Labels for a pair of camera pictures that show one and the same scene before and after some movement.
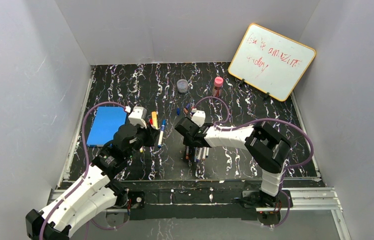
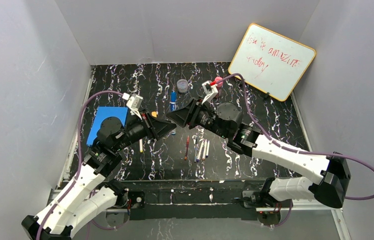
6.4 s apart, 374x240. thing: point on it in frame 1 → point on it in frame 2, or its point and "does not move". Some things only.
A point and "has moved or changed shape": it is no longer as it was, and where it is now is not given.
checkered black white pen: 195,154 does not move
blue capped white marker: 163,124 has moved or changed shape
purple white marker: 199,155 does not move
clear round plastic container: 182,85 does not move
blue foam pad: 107,121 does not move
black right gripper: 185,129 → 193,113
